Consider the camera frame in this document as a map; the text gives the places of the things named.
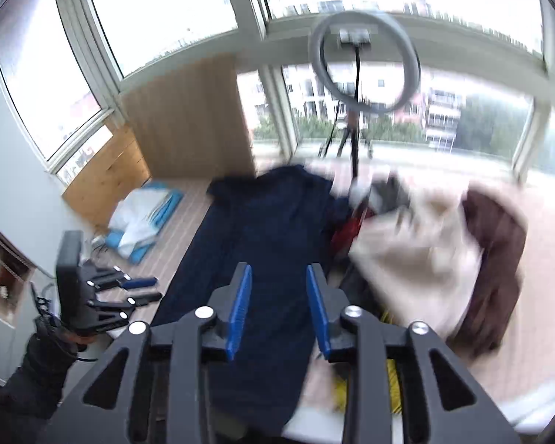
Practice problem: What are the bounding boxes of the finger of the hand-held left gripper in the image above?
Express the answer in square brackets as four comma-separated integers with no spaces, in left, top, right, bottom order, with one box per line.
[89,292,164,312]
[90,266,158,291]

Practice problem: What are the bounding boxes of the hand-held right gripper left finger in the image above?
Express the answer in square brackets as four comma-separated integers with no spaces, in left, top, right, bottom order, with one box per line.
[39,263,253,444]

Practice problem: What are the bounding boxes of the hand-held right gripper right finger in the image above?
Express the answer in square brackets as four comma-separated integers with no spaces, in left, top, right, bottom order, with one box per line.
[305,263,521,444]

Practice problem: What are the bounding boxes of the navy blue shirt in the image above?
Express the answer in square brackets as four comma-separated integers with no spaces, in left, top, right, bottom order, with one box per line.
[152,164,352,435]

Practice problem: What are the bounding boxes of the person's left forearm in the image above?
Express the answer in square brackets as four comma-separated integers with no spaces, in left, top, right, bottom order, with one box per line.
[0,319,79,444]

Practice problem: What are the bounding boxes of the folded light blue clothes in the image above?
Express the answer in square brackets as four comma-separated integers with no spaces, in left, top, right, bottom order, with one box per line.
[106,180,186,264]

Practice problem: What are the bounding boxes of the person's left hand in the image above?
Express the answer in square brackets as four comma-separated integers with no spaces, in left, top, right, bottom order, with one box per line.
[69,332,97,352]

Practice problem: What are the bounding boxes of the black yellow striped sports garment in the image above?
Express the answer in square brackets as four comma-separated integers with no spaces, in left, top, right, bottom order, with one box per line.
[333,259,403,414]

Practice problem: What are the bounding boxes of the folded white cloth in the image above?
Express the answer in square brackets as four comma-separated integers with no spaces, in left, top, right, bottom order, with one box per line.
[108,185,172,260]

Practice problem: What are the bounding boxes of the pink checked table mat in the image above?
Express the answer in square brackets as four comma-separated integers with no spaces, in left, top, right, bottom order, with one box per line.
[106,166,555,426]

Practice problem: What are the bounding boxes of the dark red garment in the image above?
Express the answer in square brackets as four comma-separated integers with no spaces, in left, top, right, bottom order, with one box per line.
[330,208,375,255]

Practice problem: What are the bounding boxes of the pine wood panel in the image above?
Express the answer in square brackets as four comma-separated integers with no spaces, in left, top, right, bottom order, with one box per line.
[62,122,153,232]

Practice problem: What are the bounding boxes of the cream knit sweater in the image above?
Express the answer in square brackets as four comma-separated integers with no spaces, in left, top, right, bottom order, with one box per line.
[349,171,528,334]

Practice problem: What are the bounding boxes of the light wooden cabinet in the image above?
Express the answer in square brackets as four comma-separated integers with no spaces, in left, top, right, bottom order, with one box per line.
[120,53,260,181]

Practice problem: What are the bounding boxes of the brown garment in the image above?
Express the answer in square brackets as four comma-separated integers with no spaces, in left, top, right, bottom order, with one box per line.
[448,189,528,357]

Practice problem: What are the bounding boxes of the black tripod stand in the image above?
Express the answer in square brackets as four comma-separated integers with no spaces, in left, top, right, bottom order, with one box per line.
[317,28,375,181]

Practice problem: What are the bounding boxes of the grey ring light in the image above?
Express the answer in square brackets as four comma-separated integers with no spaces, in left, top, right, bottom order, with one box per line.
[307,9,421,114]

